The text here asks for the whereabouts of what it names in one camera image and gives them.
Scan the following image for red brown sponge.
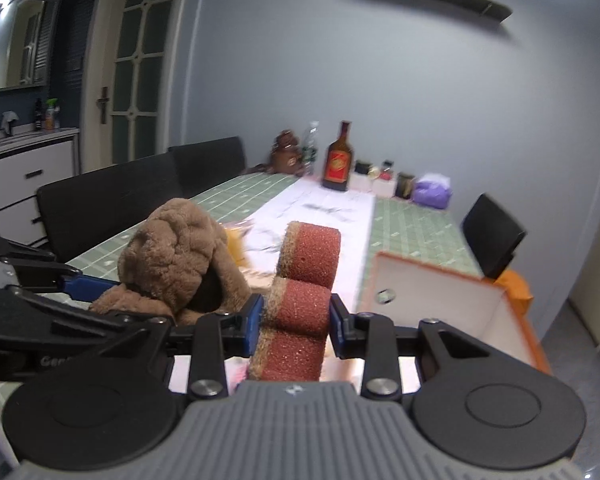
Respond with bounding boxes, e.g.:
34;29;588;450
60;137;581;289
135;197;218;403
248;221;341;382

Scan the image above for brown plush toy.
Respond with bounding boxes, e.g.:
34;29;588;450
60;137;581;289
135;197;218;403
90;198;251;325

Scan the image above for orange white storage box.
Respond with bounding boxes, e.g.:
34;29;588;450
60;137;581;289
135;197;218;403
358;252;550;374

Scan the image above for black chair near left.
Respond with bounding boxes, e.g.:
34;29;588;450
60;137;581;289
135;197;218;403
35;153;182;262

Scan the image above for black chair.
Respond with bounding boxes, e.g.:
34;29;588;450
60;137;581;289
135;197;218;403
169;136;246;197
35;153;182;262
460;193;527;281

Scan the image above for yellow packaged sponges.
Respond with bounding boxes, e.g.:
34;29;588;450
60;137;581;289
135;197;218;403
225;226;250;268

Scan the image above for white drawer cabinet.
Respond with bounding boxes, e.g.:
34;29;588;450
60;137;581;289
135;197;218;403
0;128;80;247

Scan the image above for orange stool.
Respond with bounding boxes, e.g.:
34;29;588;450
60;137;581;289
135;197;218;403
495;269;534;315

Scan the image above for black chair right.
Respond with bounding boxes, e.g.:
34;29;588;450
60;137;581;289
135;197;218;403
460;193;527;281

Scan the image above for dark glass jar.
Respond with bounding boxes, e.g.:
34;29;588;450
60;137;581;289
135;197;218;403
394;172;415;200

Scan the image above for purple tissue pack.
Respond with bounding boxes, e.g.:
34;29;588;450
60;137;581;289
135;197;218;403
412;174;453;210

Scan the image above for small red-label jar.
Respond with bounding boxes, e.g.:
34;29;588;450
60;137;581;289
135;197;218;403
379;160;393;181

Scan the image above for small black jar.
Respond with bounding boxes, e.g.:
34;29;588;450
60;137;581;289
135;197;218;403
354;159;372;176

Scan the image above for black chair far left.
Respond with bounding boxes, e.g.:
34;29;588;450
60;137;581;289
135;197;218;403
169;136;246;197

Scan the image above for brown liquor bottle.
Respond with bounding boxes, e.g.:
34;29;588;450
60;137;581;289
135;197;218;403
322;122;353;192

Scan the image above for brown bear jar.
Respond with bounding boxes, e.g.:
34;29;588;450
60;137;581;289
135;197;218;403
268;129;303;176

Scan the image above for clear water bottle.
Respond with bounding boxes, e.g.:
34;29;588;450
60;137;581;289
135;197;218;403
302;122;320;177

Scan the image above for glass panel door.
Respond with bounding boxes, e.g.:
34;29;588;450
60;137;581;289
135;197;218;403
80;0;183;171

